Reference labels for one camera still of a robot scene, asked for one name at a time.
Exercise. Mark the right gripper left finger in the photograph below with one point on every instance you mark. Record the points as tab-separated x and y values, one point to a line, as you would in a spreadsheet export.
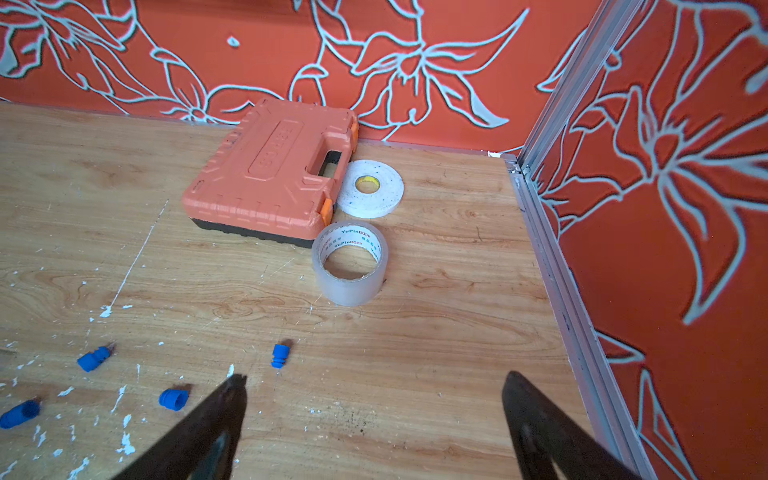
201	446

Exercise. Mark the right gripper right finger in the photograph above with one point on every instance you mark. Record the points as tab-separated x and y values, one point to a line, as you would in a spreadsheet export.
548	444

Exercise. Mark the blue stopper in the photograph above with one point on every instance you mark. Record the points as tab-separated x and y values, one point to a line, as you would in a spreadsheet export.
173	399
20	414
93	359
280	355

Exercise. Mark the clear tape roll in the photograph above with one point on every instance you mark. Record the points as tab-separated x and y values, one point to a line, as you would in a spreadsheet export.
349	260

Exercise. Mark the orange tool case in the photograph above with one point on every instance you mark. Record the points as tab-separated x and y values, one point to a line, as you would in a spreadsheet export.
278	174

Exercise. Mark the white tape roll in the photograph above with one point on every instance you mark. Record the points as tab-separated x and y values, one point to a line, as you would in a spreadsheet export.
370	190

